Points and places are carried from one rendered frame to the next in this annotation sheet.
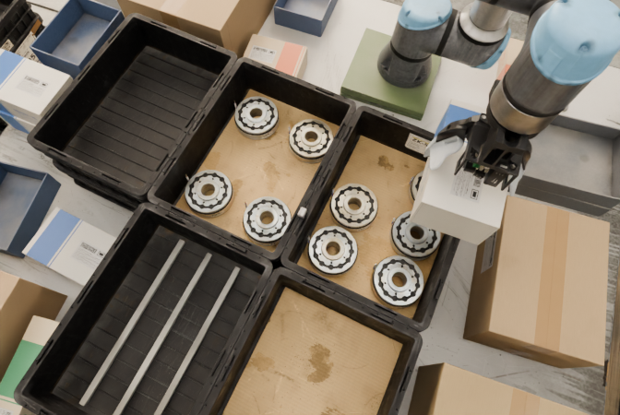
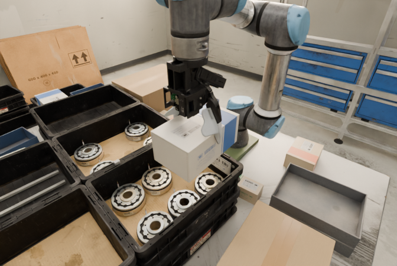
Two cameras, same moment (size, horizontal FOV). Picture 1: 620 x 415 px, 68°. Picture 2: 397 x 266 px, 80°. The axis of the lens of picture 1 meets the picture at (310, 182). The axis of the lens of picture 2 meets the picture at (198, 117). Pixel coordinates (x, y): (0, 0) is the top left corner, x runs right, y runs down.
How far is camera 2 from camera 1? 0.56 m
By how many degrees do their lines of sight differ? 36
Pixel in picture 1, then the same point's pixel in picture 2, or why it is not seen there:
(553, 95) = (176, 13)
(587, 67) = not seen: outside the picture
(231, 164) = (110, 147)
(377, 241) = (160, 204)
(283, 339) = (61, 242)
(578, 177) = (328, 219)
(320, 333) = (86, 247)
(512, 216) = (256, 213)
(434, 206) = (156, 134)
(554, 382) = not seen: outside the picture
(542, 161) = (303, 201)
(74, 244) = not seen: hidden behind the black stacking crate
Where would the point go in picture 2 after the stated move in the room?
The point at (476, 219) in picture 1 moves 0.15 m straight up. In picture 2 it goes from (176, 145) to (172, 81)
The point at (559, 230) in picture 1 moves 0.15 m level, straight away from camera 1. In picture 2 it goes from (290, 233) to (340, 224)
